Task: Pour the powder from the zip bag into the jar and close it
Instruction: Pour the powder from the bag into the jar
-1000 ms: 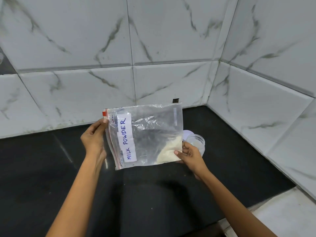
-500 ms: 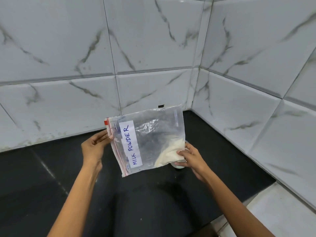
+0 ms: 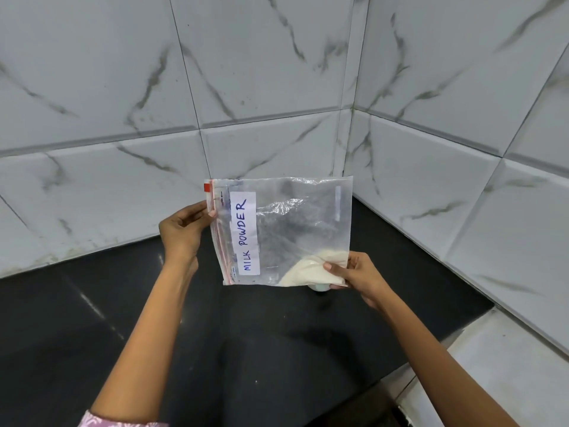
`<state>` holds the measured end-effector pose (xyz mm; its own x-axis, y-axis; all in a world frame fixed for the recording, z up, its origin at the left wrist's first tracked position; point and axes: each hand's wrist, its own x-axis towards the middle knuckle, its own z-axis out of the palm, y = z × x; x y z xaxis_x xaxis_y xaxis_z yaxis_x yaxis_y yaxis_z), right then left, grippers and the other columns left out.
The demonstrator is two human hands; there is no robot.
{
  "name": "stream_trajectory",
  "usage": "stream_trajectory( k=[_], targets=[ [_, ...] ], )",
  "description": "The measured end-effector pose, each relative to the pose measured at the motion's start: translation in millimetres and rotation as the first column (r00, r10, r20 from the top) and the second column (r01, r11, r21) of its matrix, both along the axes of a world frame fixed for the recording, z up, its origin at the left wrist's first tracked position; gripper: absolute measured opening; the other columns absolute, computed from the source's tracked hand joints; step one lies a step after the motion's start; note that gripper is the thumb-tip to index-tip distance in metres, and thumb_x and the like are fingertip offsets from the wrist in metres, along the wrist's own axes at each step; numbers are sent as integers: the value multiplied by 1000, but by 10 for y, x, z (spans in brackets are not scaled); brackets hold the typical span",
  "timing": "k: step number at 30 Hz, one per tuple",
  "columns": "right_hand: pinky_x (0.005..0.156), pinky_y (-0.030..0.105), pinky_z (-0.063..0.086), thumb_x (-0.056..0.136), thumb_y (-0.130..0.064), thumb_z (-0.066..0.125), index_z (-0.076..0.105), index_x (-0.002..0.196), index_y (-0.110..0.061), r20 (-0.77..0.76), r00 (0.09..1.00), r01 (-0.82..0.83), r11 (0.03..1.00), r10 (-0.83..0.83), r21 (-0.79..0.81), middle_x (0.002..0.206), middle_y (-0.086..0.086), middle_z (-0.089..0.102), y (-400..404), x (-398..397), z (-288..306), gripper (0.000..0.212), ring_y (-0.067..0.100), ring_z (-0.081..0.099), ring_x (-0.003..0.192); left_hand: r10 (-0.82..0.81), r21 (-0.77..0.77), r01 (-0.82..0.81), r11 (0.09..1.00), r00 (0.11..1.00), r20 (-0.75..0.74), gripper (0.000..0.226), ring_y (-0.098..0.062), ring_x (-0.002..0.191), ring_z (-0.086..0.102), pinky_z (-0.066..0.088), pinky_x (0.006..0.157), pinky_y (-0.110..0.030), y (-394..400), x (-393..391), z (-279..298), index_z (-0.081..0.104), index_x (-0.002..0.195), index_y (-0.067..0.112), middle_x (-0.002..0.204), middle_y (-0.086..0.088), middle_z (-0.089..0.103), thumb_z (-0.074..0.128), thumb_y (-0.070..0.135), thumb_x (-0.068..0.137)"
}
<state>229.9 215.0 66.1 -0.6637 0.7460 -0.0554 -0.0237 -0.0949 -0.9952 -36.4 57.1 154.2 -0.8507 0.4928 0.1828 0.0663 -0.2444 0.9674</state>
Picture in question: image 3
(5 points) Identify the person's right hand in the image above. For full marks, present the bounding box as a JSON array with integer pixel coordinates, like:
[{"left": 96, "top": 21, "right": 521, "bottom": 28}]
[{"left": 323, "top": 251, "right": 395, "bottom": 310}]

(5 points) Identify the pink patterned sleeve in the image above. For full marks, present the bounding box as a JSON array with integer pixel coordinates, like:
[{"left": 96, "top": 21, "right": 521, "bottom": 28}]
[{"left": 82, "top": 409, "right": 170, "bottom": 427}]

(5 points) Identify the clear zip bag with label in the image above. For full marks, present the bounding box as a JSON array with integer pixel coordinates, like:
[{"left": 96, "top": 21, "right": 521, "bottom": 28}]
[{"left": 204, "top": 175, "right": 354, "bottom": 289}]

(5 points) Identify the person's right forearm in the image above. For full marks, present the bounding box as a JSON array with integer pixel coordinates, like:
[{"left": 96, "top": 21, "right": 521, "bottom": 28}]
[{"left": 375, "top": 289, "right": 522, "bottom": 427}]

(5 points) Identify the white powder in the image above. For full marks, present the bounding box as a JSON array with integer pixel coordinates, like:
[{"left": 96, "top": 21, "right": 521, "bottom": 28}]
[{"left": 277, "top": 248, "right": 350, "bottom": 289}]

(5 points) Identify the person's left forearm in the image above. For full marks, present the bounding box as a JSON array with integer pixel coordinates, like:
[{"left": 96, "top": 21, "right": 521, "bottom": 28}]
[{"left": 90, "top": 254, "right": 201, "bottom": 427}]

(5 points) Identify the person's left hand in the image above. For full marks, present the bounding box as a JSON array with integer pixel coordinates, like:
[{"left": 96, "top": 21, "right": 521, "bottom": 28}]
[{"left": 159, "top": 201, "right": 218, "bottom": 265}]

